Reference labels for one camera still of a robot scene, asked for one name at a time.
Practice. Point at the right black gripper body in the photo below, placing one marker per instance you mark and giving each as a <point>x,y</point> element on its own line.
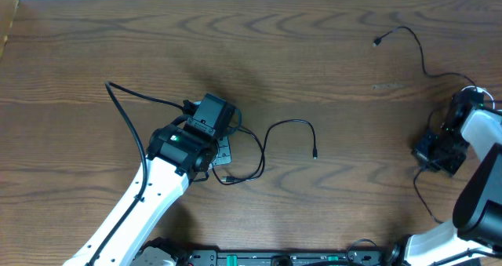
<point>438,154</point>

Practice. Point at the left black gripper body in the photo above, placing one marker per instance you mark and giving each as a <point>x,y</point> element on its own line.
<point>223,151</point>

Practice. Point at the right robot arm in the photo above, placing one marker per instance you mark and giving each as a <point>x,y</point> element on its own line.
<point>469,140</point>

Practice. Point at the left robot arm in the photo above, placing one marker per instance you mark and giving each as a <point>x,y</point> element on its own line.
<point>176,154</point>

